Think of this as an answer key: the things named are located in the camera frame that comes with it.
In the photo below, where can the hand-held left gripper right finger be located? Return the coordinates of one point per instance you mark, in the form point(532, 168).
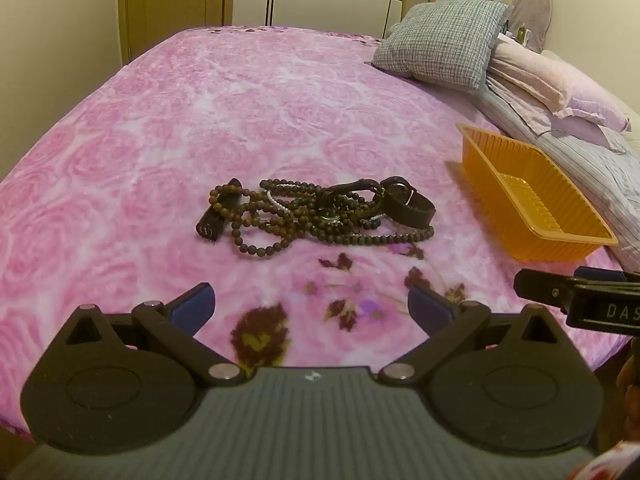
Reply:
point(425, 306)

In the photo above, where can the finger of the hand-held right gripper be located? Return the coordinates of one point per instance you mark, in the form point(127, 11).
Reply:
point(542, 287)
point(600, 274)

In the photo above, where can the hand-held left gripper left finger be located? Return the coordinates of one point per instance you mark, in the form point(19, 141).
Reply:
point(192, 306)

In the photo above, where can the black tube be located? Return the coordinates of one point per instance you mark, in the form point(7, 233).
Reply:
point(215, 217)

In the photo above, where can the orange plastic tray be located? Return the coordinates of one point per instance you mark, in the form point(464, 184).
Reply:
point(530, 195)

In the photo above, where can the striped grey quilt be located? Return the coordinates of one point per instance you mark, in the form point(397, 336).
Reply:
point(590, 170)

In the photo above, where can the lavender pillow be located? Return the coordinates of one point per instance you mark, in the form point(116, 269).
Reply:
point(595, 135)

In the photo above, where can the red white printed cloth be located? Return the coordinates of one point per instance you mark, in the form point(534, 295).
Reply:
point(607, 462)

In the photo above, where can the pink floral blanket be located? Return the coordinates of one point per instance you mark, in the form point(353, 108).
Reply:
point(175, 125)

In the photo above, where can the pink pillow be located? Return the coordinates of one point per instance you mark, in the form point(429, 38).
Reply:
point(550, 82)

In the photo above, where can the grey checked pillow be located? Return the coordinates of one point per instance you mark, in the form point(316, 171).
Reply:
point(440, 42)

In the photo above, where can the purple cloth mirror cover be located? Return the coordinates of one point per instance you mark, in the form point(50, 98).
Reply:
point(532, 12)

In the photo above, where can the wooden door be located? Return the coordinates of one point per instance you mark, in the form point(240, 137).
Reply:
point(175, 5)

